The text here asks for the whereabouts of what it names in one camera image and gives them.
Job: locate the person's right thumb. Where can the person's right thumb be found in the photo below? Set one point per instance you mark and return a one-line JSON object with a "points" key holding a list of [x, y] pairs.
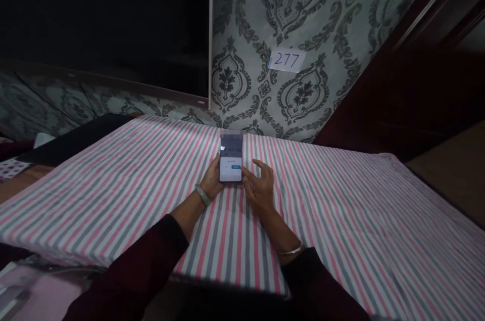
{"points": [[261, 166]]}

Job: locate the person's left hand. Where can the person's left hand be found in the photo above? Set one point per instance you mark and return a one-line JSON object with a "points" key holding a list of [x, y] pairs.
{"points": [[209, 181]]}

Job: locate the black flat board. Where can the black flat board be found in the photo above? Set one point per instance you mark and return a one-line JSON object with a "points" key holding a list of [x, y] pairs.
{"points": [[72, 139]]}

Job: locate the pink grey striped cloth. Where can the pink grey striped cloth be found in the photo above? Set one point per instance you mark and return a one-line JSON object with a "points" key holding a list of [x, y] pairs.
{"points": [[242, 215]]}

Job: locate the person's right fingers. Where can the person's right fingers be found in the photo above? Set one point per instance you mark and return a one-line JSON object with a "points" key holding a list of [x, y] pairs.
{"points": [[251, 193]]}

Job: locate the dark wooden door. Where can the dark wooden door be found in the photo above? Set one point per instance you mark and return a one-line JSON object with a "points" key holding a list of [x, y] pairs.
{"points": [[413, 70]]}

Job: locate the large black television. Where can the large black television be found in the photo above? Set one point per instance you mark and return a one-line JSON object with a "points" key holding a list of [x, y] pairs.
{"points": [[102, 25]]}

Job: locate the pink patterned fabric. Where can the pink patterned fabric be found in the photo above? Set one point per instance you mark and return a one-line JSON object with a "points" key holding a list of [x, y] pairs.
{"points": [[9, 167]]}

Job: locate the person's right hand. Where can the person's right hand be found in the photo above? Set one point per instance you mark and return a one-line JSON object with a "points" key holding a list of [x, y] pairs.
{"points": [[261, 188]]}

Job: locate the person's left thumb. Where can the person's left thumb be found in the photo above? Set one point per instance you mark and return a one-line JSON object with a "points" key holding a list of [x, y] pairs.
{"points": [[215, 166]]}

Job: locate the white paper note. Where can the white paper note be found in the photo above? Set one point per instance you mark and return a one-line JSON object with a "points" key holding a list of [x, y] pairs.
{"points": [[285, 59]]}

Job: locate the black smartphone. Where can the black smartphone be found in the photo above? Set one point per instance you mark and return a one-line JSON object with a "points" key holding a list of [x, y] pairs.
{"points": [[231, 160]]}

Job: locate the person's right index finger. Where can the person's right index finger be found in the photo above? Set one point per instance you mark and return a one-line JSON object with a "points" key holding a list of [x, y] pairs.
{"points": [[246, 176]]}

